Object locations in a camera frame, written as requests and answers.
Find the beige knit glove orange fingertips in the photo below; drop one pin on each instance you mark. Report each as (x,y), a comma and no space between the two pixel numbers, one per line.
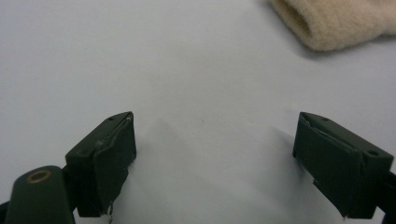
(342,21)

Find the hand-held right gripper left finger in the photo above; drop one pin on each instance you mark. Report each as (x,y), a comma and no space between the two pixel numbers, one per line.
(102,168)

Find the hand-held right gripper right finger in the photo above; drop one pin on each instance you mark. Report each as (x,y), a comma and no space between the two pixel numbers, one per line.
(336,161)

